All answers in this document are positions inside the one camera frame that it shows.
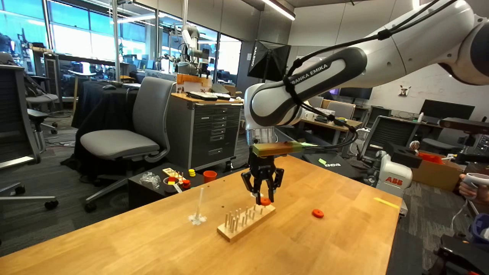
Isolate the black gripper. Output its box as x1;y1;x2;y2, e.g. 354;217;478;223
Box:
240;151;286;205

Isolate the white handheld controller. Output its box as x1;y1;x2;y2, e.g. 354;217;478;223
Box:
460;171;489;190

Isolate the white ABB robot base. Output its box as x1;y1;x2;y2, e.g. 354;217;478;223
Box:
374;150;414;199

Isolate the wooden platform with pegs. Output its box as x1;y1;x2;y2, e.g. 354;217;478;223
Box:
215;202;277;241

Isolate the person hand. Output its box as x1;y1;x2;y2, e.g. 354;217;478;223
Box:
457;177;483;203

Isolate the green marker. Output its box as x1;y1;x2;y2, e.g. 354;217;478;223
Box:
318;157;342;170

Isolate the grey drawer cabinet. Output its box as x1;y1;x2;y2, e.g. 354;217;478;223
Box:
166;93;244;173

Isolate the cluttered wooden desk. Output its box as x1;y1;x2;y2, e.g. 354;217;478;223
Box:
304;113;364;150

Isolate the black low table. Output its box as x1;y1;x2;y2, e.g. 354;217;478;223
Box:
127;162;235;206

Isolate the clear plastic bag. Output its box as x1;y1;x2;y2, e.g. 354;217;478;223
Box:
139;171;162;188

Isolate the black softbox light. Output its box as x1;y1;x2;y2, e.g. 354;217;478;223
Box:
247;40;292;83

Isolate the yellow tape strip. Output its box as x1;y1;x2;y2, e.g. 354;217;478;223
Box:
373;196;402;211

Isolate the black wide monitor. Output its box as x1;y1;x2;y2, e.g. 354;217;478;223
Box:
339;86;374;101

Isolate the black tilted screen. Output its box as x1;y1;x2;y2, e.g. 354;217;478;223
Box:
365;115;422;156

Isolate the grey office chair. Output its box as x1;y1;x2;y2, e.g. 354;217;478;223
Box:
79;75;177;214

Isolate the red item on box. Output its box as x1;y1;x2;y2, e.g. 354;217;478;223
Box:
417;151;445;165

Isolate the cardboard box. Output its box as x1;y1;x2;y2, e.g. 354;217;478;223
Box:
411;159;464;193

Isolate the black draped cloth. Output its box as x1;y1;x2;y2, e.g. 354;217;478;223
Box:
60;81;141;176

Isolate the blue bin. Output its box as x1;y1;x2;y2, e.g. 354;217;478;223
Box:
469;212;489;249

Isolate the black office chair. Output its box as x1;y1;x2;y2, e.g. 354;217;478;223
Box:
0;63;60;211

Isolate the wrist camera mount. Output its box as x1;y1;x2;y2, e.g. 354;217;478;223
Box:
252;141;318;157

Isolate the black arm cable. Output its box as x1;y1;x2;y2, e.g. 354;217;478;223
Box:
281;0;455;124

